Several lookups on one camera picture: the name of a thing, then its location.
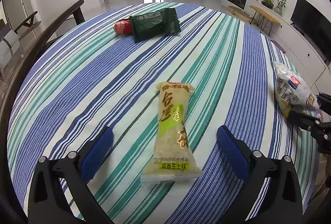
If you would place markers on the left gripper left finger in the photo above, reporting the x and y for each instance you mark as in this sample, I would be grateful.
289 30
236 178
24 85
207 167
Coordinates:
47 201

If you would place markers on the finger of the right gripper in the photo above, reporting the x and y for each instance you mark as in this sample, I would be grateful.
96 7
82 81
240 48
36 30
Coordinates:
318 130
324 101

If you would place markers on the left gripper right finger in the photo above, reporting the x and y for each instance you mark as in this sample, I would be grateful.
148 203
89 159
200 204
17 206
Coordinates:
271 190

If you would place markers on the white cheese snack bag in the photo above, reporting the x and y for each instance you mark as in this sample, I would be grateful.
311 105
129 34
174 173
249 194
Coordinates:
291 92

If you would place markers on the yellow green bread package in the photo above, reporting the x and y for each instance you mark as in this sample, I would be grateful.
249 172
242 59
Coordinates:
172 159

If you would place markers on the red plastic wrapper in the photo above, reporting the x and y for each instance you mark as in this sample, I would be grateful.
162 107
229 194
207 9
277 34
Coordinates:
123 27

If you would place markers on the dark green snack bag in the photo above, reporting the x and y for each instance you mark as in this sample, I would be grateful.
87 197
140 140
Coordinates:
146 26

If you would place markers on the brown wooden coffee table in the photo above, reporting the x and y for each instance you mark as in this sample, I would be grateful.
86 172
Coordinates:
11 209

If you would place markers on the black television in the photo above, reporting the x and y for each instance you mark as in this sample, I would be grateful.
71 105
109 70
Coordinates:
314 26

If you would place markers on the dark floor mat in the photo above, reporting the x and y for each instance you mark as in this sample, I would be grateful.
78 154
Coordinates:
278 46

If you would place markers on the tall potted plant right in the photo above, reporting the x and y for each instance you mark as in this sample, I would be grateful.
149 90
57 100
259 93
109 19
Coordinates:
280 6

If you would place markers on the small wooden side table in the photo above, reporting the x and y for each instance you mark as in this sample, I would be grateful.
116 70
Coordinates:
263 19

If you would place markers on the small potted plant middle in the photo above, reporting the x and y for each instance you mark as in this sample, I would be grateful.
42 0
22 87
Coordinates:
268 3

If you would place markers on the round wooden floor stool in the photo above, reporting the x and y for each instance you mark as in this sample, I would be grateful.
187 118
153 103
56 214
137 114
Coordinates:
241 14

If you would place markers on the striped round tablecloth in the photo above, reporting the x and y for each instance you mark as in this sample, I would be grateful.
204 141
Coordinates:
93 77

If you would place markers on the wooden sofa with cushions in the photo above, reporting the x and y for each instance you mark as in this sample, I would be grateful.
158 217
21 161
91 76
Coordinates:
11 38

